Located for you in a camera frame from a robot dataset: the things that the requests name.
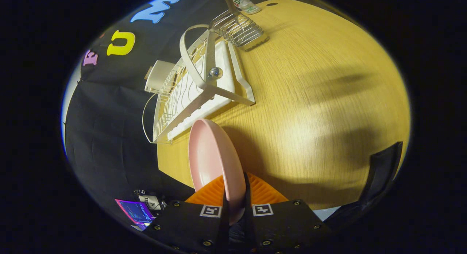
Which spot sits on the white drink bottle green cap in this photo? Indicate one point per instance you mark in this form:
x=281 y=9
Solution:
x=248 y=5

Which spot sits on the pink plate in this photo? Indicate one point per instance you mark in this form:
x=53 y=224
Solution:
x=211 y=155

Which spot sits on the black chair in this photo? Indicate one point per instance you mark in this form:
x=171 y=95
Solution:
x=383 y=166

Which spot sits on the purple-framed computer screen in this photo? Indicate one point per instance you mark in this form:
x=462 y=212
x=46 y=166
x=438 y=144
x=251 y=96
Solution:
x=135 y=212

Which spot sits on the white drip tray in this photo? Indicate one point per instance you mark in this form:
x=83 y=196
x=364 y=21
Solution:
x=204 y=113

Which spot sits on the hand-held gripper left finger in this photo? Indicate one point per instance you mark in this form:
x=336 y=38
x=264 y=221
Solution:
x=225 y=224

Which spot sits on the black backdrop cloth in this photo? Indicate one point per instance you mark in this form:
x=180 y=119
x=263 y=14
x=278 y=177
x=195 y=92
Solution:
x=109 y=119

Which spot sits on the white toaster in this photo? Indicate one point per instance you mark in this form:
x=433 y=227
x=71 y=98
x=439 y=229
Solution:
x=158 y=77

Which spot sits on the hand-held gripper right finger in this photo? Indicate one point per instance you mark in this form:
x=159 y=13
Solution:
x=249 y=217

